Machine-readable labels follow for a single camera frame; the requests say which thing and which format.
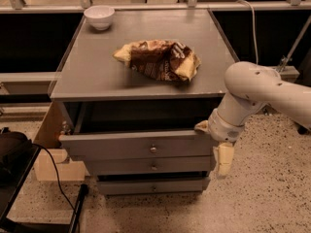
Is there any black cart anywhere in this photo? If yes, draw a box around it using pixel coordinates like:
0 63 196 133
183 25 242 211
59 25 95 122
0 146 90 233

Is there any cardboard box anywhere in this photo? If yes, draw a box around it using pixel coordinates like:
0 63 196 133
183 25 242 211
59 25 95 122
33 102 86 183

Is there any metal railing frame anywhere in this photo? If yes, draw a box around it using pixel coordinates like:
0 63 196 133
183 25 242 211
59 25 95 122
0 0 311 95

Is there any grey drawer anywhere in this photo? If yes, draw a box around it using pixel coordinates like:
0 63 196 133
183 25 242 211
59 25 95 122
60 99 218 161
97 177 210 195
85 156 215 176

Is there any grey drawer cabinet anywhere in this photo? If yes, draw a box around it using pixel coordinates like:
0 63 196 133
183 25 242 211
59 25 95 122
51 10 238 195

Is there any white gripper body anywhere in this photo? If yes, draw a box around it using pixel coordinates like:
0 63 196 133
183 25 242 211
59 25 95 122
208 109 244 143

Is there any white cable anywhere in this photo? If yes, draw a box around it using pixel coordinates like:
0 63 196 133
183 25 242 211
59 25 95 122
236 0 259 66

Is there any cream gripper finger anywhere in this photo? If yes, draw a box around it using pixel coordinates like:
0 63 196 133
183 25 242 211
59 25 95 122
213 143 234 179
194 120 209 133

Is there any grey top drawer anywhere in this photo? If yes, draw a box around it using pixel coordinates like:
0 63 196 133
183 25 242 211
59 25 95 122
60 99 218 161

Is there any black bag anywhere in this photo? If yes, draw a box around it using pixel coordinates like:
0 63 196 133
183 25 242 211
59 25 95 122
0 131 32 186

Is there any crumpled brown chip bag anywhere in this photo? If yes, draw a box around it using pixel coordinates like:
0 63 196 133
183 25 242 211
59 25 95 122
113 40 201 82

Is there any grey bottom drawer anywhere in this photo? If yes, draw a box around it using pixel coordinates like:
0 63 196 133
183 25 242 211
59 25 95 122
97 177 210 195

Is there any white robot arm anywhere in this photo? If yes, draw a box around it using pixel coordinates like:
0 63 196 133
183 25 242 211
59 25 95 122
194 61 311 178

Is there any metal diagonal brace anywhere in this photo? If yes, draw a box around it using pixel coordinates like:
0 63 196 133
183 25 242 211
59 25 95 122
276 14 311 73

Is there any black cable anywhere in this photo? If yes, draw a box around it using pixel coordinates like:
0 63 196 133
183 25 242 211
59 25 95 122
32 143 77 212

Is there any white ceramic bowl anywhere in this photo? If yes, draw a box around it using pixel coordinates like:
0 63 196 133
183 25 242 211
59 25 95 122
84 5 115 30

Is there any grey middle drawer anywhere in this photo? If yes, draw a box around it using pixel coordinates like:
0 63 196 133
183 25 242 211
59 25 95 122
85 156 215 176

